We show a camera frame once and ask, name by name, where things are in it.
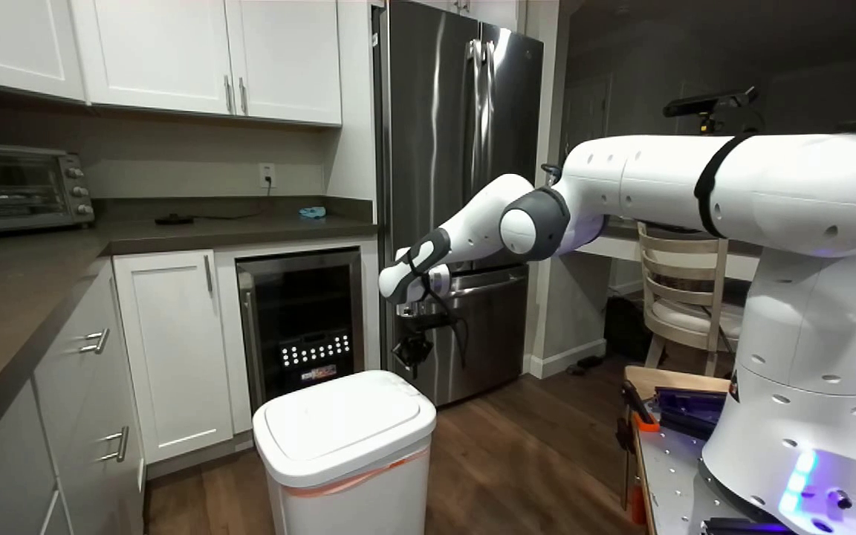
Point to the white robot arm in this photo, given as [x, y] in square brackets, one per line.
[787, 436]

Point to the white upper cabinets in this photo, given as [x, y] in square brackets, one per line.
[231, 57]

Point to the stainless steel refrigerator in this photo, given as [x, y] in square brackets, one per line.
[455, 109]

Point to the metal robot base table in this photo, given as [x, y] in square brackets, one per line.
[666, 485]

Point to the white wooden chair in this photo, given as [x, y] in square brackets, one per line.
[686, 294]

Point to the white cabinets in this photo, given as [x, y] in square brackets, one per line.
[231, 57]
[111, 361]

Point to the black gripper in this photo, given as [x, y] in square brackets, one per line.
[415, 326]

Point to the black wine cooler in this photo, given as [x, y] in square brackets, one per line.
[302, 318]

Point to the white wall outlet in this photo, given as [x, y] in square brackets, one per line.
[268, 174]

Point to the small blue object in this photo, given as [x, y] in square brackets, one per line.
[313, 211]

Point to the black remote on counter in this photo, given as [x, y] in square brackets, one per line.
[175, 220]

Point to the white lower cabinets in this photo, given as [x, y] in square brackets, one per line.
[111, 361]

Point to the white trash bin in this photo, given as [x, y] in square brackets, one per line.
[348, 455]

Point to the silver toaster oven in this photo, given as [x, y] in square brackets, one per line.
[44, 189]

